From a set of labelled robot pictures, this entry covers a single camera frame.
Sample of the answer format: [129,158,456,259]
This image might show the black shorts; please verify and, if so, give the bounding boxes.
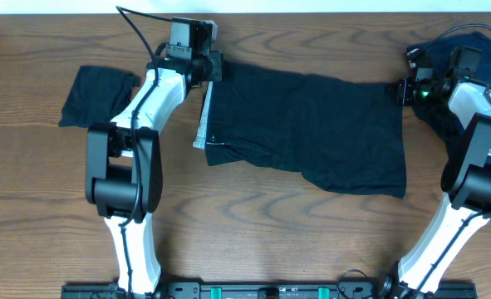
[193,61,406,199]

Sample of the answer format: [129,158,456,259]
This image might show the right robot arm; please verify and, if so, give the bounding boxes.
[376,47,491,298]

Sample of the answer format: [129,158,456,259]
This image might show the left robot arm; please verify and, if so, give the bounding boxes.
[85,51,223,298]

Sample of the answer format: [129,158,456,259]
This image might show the dark navy clothes pile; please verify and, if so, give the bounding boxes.
[405,31,491,221]

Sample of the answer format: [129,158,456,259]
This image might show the folded black cloth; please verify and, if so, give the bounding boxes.
[58,66,141,128]

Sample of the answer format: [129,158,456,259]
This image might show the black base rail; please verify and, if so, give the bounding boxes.
[61,282,478,299]

